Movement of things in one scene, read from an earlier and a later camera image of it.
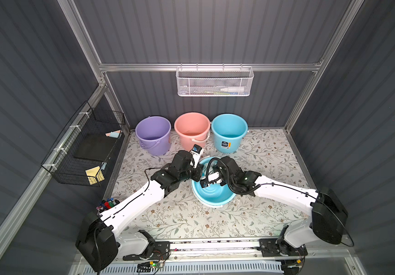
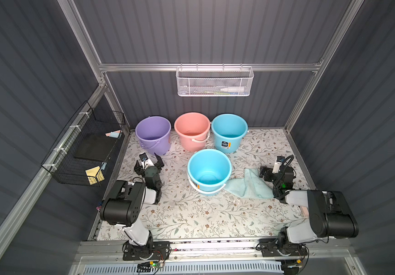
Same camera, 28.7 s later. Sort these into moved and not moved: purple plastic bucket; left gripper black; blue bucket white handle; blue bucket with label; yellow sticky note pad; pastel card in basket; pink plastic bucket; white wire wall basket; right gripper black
Moved: blue bucket white handle; right gripper black; left gripper black
Not moved: white wire wall basket; pastel card in basket; purple plastic bucket; pink plastic bucket; yellow sticky note pad; blue bucket with label
